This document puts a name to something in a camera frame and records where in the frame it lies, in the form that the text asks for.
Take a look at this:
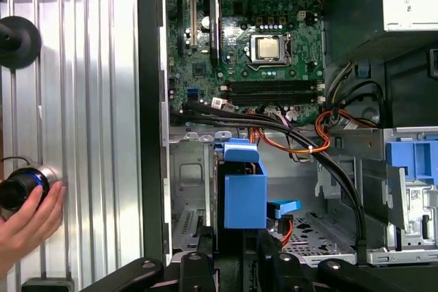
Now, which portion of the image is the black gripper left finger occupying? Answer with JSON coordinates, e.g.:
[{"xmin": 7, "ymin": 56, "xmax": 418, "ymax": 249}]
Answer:
[{"xmin": 80, "ymin": 226, "xmax": 219, "ymax": 292}]

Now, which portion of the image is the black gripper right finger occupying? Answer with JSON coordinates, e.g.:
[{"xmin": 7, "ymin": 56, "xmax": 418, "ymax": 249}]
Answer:
[{"xmin": 256, "ymin": 229, "xmax": 412, "ymax": 292}]

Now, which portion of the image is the orange disk power wire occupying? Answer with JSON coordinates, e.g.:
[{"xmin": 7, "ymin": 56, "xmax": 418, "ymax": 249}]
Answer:
[{"xmin": 276, "ymin": 214, "xmax": 295, "ymax": 249}]

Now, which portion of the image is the hard disk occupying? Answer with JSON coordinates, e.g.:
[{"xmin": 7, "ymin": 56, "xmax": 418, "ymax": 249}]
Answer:
[{"xmin": 211, "ymin": 137, "xmax": 268, "ymax": 250}]

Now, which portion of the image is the round black tool blue ring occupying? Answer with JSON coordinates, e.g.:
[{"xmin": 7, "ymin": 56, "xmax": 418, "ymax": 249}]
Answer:
[{"xmin": 0, "ymin": 165, "xmax": 64, "ymax": 213}]

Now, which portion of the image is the metal disk bay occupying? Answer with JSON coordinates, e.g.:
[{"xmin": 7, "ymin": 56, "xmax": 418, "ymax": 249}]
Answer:
[{"xmin": 169, "ymin": 131, "xmax": 357, "ymax": 266}]

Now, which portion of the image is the person's hand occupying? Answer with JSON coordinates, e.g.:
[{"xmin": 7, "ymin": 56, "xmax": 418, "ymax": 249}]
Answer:
[{"xmin": 0, "ymin": 181, "xmax": 68, "ymax": 276}]

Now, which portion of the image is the metal drive cage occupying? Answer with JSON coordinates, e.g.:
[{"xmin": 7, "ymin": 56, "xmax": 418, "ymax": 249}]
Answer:
[{"xmin": 324, "ymin": 127, "xmax": 438, "ymax": 265}]

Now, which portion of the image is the black PC case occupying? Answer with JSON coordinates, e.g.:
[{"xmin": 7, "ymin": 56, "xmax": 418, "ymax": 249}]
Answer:
[{"xmin": 136, "ymin": 0, "xmax": 438, "ymax": 292}]

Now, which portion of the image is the blue drive latch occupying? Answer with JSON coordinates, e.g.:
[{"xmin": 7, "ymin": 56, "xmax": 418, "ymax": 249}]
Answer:
[{"xmin": 385, "ymin": 140, "xmax": 438, "ymax": 190}]

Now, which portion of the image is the black RAM slot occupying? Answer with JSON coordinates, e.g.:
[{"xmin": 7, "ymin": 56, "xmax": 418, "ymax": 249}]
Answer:
[
  {"xmin": 222, "ymin": 79, "xmax": 321, "ymax": 94},
  {"xmin": 222, "ymin": 92, "xmax": 321, "ymax": 107}
]

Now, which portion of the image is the CPU socket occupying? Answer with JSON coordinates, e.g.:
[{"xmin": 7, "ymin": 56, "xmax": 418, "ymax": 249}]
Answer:
[{"xmin": 248, "ymin": 31, "xmax": 294, "ymax": 67}]

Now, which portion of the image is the silver CPU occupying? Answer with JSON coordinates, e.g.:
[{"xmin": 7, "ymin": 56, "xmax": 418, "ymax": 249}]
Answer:
[{"xmin": 257, "ymin": 37, "xmax": 283, "ymax": 61}]

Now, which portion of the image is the green motherboard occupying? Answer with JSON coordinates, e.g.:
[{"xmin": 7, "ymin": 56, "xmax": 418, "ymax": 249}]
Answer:
[{"xmin": 166, "ymin": 0, "xmax": 326, "ymax": 127}]

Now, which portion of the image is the black graphics card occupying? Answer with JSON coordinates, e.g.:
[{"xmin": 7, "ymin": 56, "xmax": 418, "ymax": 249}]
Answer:
[{"xmin": 209, "ymin": 0, "xmax": 222, "ymax": 67}]

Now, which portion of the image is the black expansion slot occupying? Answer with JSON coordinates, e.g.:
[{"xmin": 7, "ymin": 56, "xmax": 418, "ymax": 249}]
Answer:
[{"xmin": 176, "ymin": 0, "xmax": 184, "ymax": 57}]

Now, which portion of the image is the beige expansion slot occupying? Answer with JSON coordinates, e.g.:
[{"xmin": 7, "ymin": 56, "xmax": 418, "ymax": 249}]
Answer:
[{"xmin": 190, "ymin": 0, "xmax": 199, "ymax": 49}]

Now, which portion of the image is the grey power supply unit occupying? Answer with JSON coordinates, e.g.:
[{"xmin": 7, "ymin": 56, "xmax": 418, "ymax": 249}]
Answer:
[{"xmin": 324, "ymin": 0, "xmax": 438, "ymax": 64}]

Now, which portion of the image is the black round knob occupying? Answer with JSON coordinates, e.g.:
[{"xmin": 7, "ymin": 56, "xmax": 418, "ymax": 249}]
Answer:
[{"xmin": 0, "ymin": 16, "xmax": 43, "ymax": 69}]

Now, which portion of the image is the blue data wire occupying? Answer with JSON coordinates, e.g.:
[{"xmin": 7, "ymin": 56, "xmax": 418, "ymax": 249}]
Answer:
[{"xmin": 266, "ymin": 199, "xmax": 304, "ymax": 220}]

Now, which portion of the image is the black cable bundle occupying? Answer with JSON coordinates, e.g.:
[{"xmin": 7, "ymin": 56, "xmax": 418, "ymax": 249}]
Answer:
[{"xmin": 170, "ymin": 100, "xmax": 369, "ymax": 265}]

